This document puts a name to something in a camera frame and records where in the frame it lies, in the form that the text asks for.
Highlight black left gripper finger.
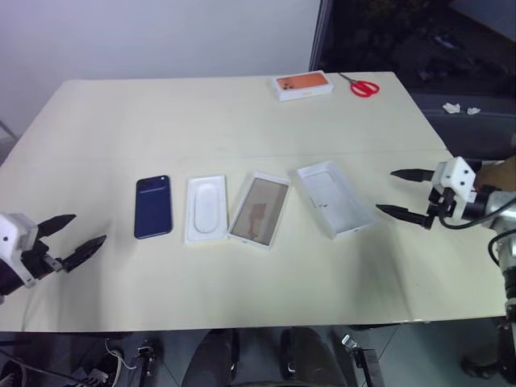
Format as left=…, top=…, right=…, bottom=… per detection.
left=60, top=234, right=108, bottom=274
left=38, top=213, right=77, bottom=241

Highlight black metal strut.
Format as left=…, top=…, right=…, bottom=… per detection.
left=341, top=333, right=381, bottom=387
left=135, top=337, right=158, bottom=387

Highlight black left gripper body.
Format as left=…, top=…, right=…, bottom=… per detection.
left=21, top=237, right=66, bottom=282

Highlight black sneaker white stripes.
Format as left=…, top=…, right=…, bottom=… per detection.
left=78, top=354, right=122, bottom=387

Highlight dark rounded shape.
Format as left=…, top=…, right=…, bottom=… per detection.
left=280, top=326, right=350, bottom=387
left=188, top=328, right=239, bottom=387

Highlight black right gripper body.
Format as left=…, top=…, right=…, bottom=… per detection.
left=423, top=181, right=460, bottom=231

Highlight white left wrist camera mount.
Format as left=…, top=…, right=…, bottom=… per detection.
left=0, top=212, right=40, bottom=288

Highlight white deep open box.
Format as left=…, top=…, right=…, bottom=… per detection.
left=296, top=160, right=378, bottom=240

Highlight dark metal door frame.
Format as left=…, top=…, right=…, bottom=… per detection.
left=308, top=0, right=338, bottom=74

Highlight thin white cable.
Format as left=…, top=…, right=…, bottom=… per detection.
left=103, top=337, right=137, bottom=371

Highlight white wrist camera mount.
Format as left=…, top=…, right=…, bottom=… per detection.
left=433, top=156, right=477, bottom=221
left=0, top=212, right=40, bottom=288

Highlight dark blue smartphone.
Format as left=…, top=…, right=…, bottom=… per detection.
left=133, top=174, right=173, bottom=241

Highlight red handled scissors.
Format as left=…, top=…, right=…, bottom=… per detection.
left=337, top=72, right=381, bottom=98

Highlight white tray with phone film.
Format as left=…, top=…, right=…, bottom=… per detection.
left=227, top=171, right=292, bottom=252

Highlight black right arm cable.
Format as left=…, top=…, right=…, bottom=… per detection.
left=438, top=213, right=509, bottom=269

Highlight dark shoe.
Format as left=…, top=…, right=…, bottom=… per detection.
left=460, top=354, right=501, bottom=380
left=0, top=360, right=26, bottom=387

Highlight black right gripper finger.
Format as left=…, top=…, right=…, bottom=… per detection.
left=389, top=169, right=436, bottom=182
left=375, top=204, right=429, bottom=228

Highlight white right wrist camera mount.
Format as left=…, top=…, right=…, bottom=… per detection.
left=433, top=156, right=477, bottom=221

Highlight brown blurred object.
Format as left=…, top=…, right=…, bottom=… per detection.
left=473, top=159, right=516, bottom=193

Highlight white box insert tray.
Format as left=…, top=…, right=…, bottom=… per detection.
left=184, top=173, right=230, bottom=246

